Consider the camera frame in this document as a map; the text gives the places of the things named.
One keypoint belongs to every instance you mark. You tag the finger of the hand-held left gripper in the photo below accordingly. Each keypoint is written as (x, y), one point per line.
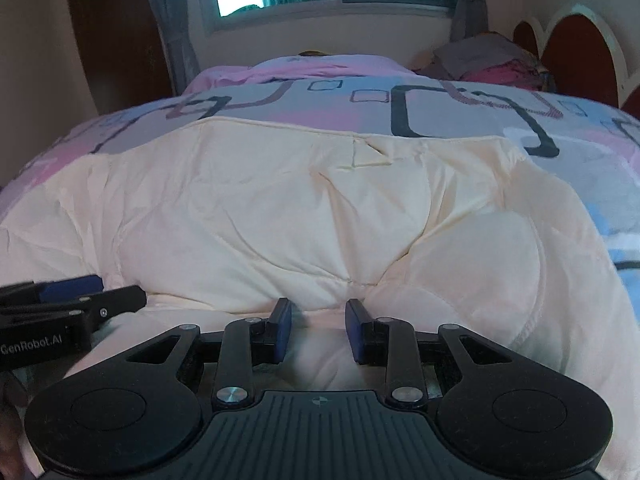
(110, 305)
(70, 289)

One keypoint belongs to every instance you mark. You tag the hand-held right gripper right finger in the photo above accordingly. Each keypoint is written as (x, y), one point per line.
(356, 332)

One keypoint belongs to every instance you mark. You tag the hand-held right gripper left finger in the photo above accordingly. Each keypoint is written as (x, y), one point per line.
(281, 332)

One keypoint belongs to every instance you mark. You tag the cream quilted jacket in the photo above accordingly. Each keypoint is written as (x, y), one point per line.
(280, 220)

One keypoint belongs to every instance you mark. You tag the pink folded clothes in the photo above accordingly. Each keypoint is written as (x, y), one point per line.
(510, 77)

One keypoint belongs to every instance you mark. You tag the patterned bed sheet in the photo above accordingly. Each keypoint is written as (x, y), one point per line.
(450, 110)

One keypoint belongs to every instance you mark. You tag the brown wooden door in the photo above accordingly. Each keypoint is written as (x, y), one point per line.
(120, 35)

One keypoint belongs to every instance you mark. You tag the pink blanket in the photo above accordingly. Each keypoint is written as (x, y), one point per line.
(300, 72)

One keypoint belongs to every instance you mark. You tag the grey curtain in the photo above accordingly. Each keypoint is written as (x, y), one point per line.
(470, 5)
(172, 25)

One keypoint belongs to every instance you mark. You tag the grey pillow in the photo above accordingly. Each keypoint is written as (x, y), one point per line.
(475, 55)

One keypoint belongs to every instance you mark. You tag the red and white headboard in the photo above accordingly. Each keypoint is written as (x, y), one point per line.
(580, 55)

